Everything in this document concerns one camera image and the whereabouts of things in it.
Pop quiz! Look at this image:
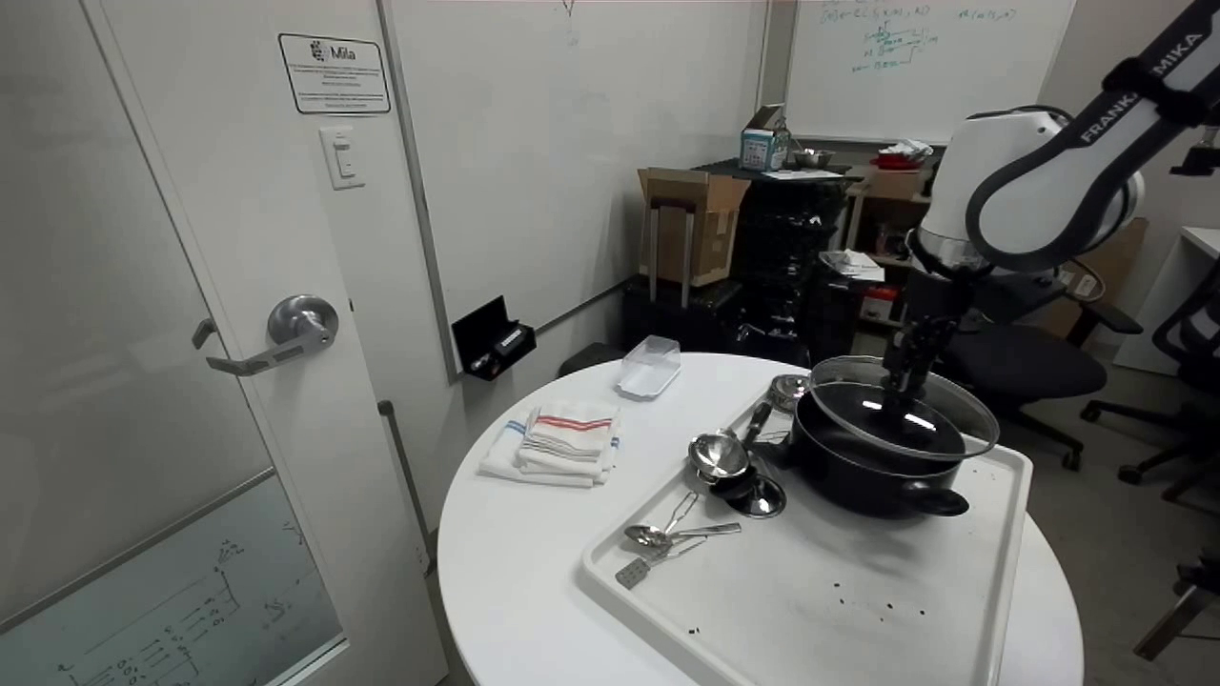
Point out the white light switch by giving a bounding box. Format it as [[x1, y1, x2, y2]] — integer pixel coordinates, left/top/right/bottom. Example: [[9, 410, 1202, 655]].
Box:
[[315, 123, 371, 194]]

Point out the folded white towel red stripe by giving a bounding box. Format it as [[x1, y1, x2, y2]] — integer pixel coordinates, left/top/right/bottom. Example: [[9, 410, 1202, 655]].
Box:
[[476, 402, 626, 490]]

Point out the white door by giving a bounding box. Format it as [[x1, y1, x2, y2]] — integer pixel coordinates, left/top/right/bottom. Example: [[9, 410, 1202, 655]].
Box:
[[0, 0, 449, 686]]

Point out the small teal box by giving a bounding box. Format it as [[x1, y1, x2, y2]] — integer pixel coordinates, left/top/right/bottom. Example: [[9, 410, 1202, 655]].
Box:
[[736, 123, 798, 175]]

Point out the small steel measuring cup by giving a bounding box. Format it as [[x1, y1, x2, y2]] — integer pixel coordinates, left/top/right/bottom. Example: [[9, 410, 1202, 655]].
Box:
[[687, 401, 778, 487]]

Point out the silver door lever handle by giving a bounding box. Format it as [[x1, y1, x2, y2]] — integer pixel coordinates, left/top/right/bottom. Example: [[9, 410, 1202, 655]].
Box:
[[187, 291, 345, 379]]

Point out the steel measuring spoon set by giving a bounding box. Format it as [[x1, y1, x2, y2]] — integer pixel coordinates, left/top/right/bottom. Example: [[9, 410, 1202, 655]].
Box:
[[613, 487, 746, 594]]

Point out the black office chair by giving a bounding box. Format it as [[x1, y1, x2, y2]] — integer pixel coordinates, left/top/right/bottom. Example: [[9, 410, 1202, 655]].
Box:
[[942, 259, 1153, 476], [1080, 259, 1220, 514]]

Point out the black marker holder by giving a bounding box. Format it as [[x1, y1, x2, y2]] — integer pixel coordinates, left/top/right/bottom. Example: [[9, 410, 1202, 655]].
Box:
[[446, 293, 542, 385]]

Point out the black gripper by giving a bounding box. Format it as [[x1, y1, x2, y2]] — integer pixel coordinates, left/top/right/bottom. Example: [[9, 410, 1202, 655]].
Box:
[[882, 256, 990, 432]]

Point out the large steel measuring cup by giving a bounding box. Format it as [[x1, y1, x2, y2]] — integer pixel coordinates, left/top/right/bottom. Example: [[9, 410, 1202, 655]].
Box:
[[763, 368, 812, 414]]

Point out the wall whiteboard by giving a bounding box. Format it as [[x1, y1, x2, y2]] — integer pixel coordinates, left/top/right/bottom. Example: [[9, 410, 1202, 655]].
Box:
[[783, 0, 1084, 148]]

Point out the glass pot lid black knob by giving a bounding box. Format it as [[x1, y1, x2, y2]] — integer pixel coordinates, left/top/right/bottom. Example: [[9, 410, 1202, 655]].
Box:
[[805, 349, 1008, 465]]

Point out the brown cardboard box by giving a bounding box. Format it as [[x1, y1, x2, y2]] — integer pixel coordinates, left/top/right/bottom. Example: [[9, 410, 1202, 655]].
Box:
[[634, 162, 755, 293]]

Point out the white printed door sign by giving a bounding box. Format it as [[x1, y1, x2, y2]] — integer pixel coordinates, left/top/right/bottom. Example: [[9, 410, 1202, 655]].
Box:
[[276, 29, 397, 117]]

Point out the white plastic tray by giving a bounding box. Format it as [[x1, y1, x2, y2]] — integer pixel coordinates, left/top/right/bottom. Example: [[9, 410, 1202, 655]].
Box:
[[575, 388, 1039, 686]]

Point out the clear plastic container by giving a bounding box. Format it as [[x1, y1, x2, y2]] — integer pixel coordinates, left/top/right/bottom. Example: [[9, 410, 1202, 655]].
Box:
[[609, 330, 687, 402]]

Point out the dark measuring cup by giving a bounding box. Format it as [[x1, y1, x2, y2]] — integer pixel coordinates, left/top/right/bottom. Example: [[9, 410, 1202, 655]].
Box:
[[706, 465, 795, 523]]

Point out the black cabinet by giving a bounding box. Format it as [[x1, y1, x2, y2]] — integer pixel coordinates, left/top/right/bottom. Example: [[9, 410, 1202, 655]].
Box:
[[731, 169, 856, 362]]

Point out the black pot with loop handles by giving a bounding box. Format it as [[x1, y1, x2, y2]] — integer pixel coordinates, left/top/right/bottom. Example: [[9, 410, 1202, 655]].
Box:
[[774, 385, 976, 523]]

